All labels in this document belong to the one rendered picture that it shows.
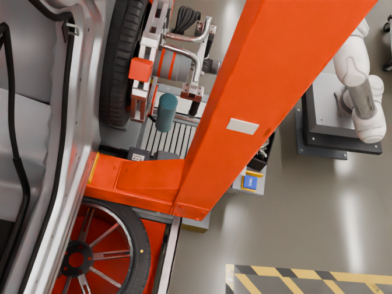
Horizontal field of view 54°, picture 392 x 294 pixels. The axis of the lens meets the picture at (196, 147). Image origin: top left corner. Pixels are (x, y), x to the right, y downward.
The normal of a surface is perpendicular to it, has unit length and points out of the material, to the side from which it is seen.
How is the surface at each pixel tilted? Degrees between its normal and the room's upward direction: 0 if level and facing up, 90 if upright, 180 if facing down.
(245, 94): 90
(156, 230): 0
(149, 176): 36
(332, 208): 0
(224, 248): 0
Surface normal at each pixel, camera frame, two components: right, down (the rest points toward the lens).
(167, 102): 0.17, -0.40
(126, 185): -0.44, -0.46
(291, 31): -0.17, 0.88
